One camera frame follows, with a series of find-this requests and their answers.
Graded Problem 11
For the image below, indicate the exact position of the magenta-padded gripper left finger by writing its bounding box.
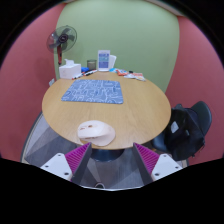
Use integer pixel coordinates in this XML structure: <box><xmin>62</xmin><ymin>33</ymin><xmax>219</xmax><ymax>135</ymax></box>
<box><xmin>40</xmin><ymin>142</ymin><xmax>93</xmax><ymax>185</ymax></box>

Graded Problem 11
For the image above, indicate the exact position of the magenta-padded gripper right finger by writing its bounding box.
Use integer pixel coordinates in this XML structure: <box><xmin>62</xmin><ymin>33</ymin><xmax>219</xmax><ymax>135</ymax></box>
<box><xmin>132</xmin><ymin>142</ymin><xmax>184</xmax><ymax>185</ymax></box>

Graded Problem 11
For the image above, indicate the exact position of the cream white computer mouse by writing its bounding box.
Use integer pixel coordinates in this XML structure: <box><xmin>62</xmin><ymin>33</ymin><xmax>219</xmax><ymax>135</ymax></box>
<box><xmin>77</xmin><ymin>119</ymin><xmax>117</xmax><ymax>148</ymax></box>

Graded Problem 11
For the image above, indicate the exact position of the blue patterned mouse pad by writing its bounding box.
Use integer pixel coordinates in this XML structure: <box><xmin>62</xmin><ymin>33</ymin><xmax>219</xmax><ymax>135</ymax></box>
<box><xmin>60</xmin><ymin>79</ymin><xmax>125</xmax><ymax>105</ymax></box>

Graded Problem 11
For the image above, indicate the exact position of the black office chair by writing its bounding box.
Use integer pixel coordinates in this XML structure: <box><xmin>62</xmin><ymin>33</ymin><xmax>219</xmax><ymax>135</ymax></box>
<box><xmin>151</xmin><ymin>100</ymin><xmax>213</xmax><ymax>161</ymax></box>

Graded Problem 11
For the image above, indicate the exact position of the white and orange snack packet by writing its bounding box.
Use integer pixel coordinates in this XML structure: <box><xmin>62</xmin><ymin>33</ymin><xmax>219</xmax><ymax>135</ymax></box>
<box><xmin>123</xmin><ymin>72</ymin><xmax>147</xmax><ymax>82</ymax></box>

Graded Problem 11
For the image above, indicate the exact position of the white tissue box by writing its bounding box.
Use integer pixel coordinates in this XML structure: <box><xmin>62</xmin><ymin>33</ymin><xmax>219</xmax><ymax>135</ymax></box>
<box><xmin>58</xmin><ymin>59</ymin><xmax>82</xmax><ymax>80</ymax></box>

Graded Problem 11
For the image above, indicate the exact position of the dark mesh pen cup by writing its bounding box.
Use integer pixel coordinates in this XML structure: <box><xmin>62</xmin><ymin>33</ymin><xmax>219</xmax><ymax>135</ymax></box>
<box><xmin>86</xmin><ymin>59</ymin><xmax>98</xmax><ymax>71</ymax></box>

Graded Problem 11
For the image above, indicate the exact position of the black standing fan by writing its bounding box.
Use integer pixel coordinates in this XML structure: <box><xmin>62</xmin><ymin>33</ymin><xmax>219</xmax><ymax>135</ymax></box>
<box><xmin>46</xmin><ymin>24</ymin><xmax>78</xmax><ymax>66</ymax></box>

